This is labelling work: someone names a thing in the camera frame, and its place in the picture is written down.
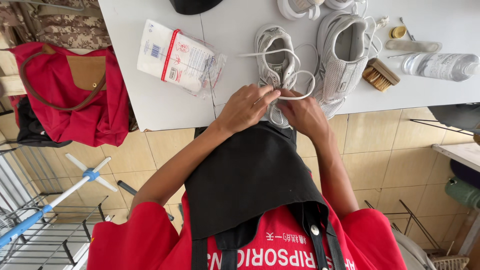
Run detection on person's left hand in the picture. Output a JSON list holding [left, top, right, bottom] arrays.
[[219, 83, 281, 136]]

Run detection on person's right hand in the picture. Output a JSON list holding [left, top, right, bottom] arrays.
[[276, 88, 331, 143]]

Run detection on white shoelace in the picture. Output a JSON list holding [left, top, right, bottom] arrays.
[[237, 43, 319, 101], [352, 0, 391, 60]]

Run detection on grey mesh sneaker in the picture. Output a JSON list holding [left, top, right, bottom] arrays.
[[312, 10, 371, 120], [254, 24, 301, 129]]

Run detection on black apron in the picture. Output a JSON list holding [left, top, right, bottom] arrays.
[[184, 121, 347, 270]]

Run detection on plastic pack of cotton pads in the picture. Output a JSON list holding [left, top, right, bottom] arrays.
[[136, 19, 228, 100]]

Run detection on white sneaker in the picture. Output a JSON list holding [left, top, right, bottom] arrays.
[[324, 0, 356, 11], [277, 0, 326, 21]]

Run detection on wooden shoe brush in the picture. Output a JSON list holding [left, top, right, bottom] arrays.
[[361, 58, 401, 93]]

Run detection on black round object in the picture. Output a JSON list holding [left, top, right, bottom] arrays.
[[169, 0, 224, 16]]

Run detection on small gold tin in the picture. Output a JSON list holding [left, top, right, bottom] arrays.
[[388, 26, 408, 40]]

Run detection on grey shoe insole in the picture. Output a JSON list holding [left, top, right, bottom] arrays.
[[385, 39, 443, 53]]

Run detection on thin metal tool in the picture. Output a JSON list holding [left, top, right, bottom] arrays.
[[399, 16, 416, 41]]

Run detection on clear plastic bottle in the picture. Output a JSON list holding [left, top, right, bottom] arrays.
[[401, 52, 480, 83]]

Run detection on grey cloth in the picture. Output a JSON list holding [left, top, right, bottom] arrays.
[[427, 103, 480, 135]]

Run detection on white shelf with rolls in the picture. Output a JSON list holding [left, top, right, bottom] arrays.
[[431, 142, 480, 257]]

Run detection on red printed shirt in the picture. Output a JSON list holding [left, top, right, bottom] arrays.
[[86, 170, 408, 270]]

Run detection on black bag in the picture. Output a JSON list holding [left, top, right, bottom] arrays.
[[14, 96, 73, 148]]

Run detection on wooden bench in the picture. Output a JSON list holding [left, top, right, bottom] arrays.
[[0, 48, 28, 99]]

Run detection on black wire stand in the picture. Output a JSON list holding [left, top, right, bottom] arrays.
[[364, 199, 444, 253]]

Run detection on red bag with brown straps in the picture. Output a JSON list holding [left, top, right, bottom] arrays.
[[8, 42, 130, 148]]

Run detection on grey metal wire rack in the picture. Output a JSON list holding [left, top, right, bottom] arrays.
[[0, 142, 115, 270]]

